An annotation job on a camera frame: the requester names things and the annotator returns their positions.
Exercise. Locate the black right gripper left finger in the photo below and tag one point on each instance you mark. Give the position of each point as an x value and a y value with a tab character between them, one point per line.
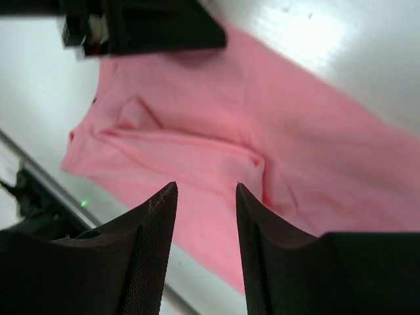
116	268

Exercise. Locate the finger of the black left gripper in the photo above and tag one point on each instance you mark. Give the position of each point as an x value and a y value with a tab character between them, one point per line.
139	27

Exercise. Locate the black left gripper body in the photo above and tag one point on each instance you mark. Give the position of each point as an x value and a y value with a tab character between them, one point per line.
85	25

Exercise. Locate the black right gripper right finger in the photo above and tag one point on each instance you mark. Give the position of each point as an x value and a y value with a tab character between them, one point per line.
288	271

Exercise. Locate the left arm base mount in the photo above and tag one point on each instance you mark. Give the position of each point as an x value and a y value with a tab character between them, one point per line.
44	215

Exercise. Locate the light pink t shirt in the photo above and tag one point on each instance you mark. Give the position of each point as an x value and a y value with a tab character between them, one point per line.
208	120

